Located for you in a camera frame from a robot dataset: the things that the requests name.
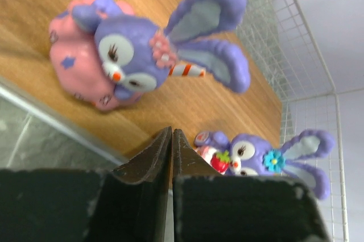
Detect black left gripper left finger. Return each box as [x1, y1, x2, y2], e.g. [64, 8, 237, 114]
[1, 127, 172, 241]

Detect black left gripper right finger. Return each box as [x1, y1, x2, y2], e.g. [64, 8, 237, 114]
[172, 129, 330, 241]

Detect purple bunny donut toy front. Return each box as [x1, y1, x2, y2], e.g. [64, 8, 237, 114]
[48, 0, 251, 111]

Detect white wire wooden shelf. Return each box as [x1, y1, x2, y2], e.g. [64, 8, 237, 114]
[1, 0, 349, 241]

